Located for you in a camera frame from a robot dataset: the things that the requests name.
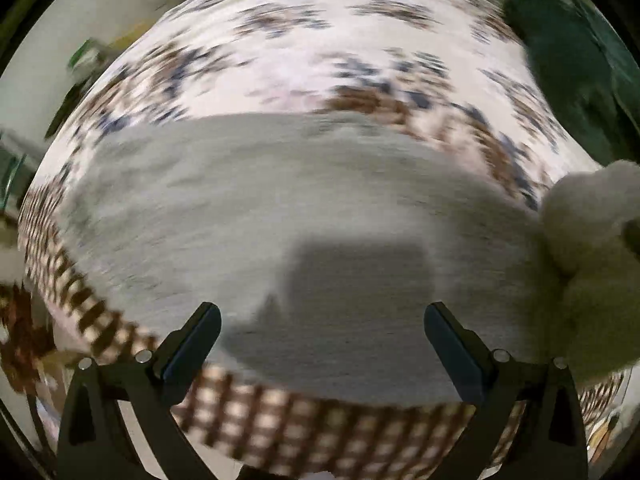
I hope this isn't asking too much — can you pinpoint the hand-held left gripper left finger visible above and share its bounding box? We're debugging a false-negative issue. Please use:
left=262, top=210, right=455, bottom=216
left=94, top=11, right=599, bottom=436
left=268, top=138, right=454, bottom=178
left=57, top=302, right=222, bottom=480

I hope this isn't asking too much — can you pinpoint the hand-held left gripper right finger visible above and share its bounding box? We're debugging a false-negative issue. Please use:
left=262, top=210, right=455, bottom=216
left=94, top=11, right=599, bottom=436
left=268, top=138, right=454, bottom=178
left=423, top=302, right=589, bottom=480

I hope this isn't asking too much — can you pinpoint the white plush toy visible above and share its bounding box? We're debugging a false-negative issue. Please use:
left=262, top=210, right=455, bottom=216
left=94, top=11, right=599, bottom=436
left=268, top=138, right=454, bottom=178
left=539, top=159, right=640, bottom=390

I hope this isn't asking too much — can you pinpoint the dark green cloth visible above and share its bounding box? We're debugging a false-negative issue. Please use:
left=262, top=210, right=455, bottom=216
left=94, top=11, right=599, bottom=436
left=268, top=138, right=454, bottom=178
left=501, top=0, right=640, bottom=167

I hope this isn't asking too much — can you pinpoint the floral patterned bed sheet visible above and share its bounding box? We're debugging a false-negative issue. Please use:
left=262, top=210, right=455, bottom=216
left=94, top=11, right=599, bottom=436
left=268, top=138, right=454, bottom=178
left=16, top=0, right=626, bottom=476

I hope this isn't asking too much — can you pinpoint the grey towel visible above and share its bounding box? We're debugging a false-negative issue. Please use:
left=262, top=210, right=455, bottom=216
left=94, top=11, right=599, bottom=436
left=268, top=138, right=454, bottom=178
left=59, top=112, right=563, bottom=407

